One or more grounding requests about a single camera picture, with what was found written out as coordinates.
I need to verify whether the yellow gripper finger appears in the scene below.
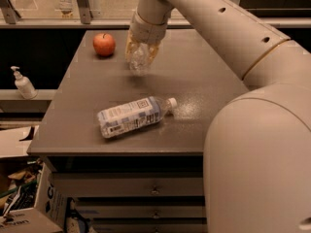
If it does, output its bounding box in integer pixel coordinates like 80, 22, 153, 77
125, 30, 139, 62
148, 44, 159, 65

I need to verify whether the small clear water bottle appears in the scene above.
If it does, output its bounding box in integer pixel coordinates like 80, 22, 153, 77
129, 44, 150, 77

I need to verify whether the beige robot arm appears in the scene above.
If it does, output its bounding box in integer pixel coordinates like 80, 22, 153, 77
125, 0, 311, 233

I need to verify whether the red apple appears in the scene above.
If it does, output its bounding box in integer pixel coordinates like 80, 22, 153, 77
92, 33, 116, 57

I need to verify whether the large labelled plastic bottle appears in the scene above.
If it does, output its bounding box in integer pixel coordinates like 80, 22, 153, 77
97, 96, 178, 139

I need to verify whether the white pump dispenser bottle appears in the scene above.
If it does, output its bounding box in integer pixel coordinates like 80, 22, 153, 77
11, 66, 38, 99

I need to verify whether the grey drawer cabinet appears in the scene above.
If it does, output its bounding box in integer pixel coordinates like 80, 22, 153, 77
28, 29, 247, 233

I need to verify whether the cardboard box with clutter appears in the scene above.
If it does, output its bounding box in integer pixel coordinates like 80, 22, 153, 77
0, 126, 67, 233

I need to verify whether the metal railing frame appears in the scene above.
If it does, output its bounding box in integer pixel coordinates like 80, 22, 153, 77
0, 0, 311, 30

